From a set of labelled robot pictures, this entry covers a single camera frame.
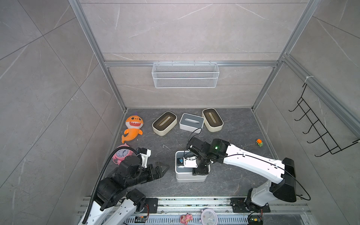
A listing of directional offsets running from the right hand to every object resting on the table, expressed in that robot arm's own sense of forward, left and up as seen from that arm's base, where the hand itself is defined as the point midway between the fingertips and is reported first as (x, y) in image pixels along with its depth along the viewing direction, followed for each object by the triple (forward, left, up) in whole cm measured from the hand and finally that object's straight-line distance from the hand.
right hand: (195, 167), depth 71 cm
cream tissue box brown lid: (+39, -17, -10) cm, 43 cm away
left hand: (-3, +15, +7) cm, 16 cm away
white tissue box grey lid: (+39, 0, -12) cm, 41 cm away
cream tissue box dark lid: (+36, +20, -9) cm, 42 cm away
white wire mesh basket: (+63, +5, +15) cm, 64 cm away
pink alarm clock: (+13, +48, -13) cm, 52 cm away
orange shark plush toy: (+36, +42, -6) cm, 55 cm away
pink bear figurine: (-21, +6, -12) cm, 25 cm away
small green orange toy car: (+22, -47, -14) cm, 54 cm away
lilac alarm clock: (-20, -6, -13) cm, 25 cm away
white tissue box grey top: (-5, +5, +2) cm, 7 cm away
